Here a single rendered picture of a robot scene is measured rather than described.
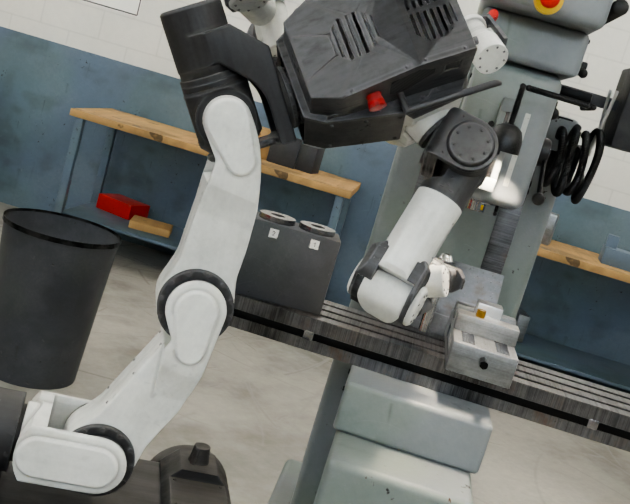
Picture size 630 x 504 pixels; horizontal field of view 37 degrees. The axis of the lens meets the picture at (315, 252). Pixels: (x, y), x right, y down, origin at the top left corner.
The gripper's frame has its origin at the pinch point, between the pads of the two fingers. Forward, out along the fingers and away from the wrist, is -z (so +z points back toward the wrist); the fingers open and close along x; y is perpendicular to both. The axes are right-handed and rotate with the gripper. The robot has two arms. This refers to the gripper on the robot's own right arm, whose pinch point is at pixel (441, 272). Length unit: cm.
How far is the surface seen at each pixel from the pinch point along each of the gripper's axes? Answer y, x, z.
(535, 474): 112, -26, -233
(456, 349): 14.5, -9.3, 4.7
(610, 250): 14, -19, -386
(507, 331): 9.5, -17.2, -9.5
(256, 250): 8.4, 42.3, 7.5
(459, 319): 10.1, -6.1, -6.8
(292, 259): 8.2, 34.2, 4.1
